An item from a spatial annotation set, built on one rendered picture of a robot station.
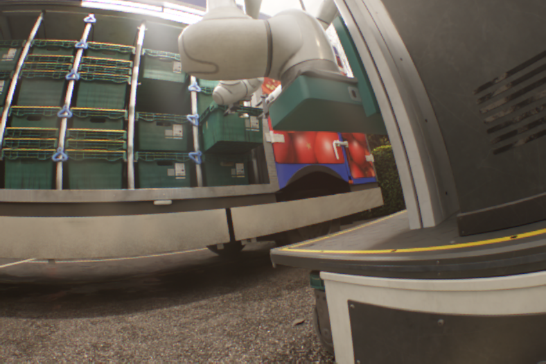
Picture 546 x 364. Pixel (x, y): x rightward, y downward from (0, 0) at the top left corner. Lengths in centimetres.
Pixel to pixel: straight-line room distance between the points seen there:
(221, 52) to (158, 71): 138
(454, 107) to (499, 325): 26
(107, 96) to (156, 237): 96
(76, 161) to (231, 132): 98
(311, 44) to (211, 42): 23
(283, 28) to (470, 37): 41
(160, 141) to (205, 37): 116
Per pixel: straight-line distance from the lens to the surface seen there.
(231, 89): 116
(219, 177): 170
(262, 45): 57
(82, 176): 155
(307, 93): 47
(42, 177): 161
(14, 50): 214
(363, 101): 57
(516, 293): 28
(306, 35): 61
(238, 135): 155
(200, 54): 57
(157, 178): 157
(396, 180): 350
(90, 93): 176
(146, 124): 167
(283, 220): 172
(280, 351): 78
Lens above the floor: 40
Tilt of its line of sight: 14 degrees up
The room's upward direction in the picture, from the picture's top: 10 degrees counter-clockwise
